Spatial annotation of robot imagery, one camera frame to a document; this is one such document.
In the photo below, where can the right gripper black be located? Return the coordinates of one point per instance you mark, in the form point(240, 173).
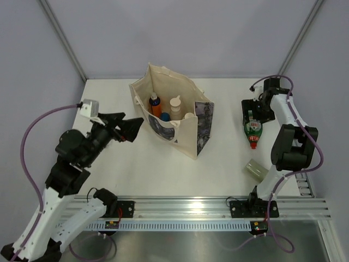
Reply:
point(250, 105)

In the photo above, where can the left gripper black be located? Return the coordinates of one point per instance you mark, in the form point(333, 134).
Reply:
point(129, 128)

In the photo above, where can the orange blue spray bottle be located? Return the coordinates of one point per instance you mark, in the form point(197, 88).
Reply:
point(155, 105)

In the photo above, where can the beige pump bottle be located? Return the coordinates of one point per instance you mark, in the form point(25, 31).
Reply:
point(176, 110)

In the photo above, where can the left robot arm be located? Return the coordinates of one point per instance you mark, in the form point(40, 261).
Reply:
point(43, 240)

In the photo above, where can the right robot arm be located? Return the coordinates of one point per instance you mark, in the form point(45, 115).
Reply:
point(295, 142)

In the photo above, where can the beige canvas tote bag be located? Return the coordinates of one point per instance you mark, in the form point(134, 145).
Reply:
point(188, 136)

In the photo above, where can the lying green bottle beige cap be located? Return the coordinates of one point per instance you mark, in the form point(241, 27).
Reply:
point(256, 170)

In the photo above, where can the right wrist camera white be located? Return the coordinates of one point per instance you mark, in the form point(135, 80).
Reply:
point(257, 91)

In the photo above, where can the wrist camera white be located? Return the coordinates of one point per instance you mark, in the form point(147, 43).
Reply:
point(257, 91)
point(89, 109)

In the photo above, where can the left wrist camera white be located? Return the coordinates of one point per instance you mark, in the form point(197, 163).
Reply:
point(89, 109)

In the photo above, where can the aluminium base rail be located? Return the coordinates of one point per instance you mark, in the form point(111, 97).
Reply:
point(216, 208)

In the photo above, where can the white slotted cable duct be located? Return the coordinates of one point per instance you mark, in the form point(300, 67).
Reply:
point(170, 226)

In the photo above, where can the right aluminium frame post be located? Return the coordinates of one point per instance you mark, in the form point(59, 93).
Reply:
point(301, 35)

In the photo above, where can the aluminium frame post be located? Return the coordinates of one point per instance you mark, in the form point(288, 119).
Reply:
point(301, 35)
point(58, 31)

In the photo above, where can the left aluminium frame post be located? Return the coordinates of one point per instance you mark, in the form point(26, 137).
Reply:
point(58, 31)

